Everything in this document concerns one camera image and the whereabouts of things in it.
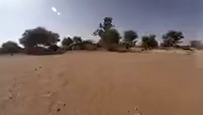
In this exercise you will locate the row of trees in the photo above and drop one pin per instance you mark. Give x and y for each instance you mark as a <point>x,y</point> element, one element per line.
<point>108,36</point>

